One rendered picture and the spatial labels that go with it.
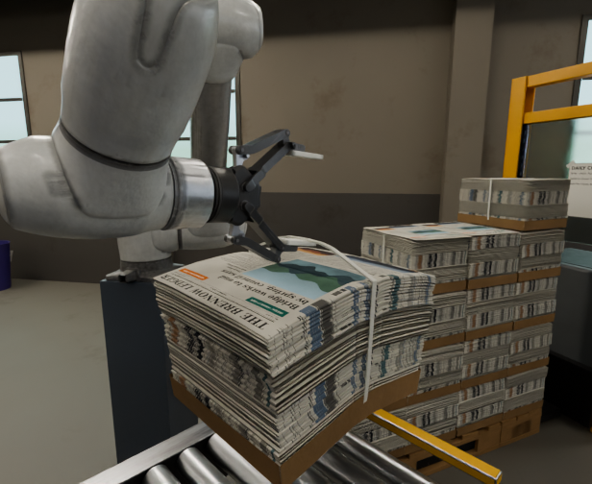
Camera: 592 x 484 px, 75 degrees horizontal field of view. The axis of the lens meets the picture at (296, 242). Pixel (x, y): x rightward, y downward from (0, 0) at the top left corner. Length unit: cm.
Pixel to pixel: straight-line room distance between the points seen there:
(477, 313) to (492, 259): 24
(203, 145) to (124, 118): 71
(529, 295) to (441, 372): 57
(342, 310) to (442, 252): 115
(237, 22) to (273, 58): 327
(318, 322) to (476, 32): 368
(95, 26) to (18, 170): 15
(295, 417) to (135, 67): 42
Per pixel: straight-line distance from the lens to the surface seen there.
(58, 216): 42
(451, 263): 169
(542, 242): 207
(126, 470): 86
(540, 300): 217
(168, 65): 34
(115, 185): 40
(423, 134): 397
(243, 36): 91
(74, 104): 38
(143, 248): 124
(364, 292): 56
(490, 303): 191
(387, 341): 65
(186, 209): 47
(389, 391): 71
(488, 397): 211
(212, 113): 100
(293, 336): 46
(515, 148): 266
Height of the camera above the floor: 133
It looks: 11 degrees down
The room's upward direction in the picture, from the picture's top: straight up
